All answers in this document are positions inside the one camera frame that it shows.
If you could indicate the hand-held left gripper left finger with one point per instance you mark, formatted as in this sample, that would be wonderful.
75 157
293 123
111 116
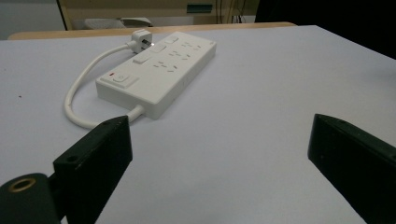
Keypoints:
93 165

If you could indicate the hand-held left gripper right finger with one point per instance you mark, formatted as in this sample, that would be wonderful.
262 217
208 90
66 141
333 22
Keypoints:
355 158

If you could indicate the white power strip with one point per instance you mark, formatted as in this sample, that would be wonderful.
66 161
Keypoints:
158 73

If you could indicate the white power plug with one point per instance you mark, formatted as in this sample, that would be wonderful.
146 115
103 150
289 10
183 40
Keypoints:
141 40

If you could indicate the beige cabinet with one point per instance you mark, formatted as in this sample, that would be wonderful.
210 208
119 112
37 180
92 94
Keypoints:
140 9

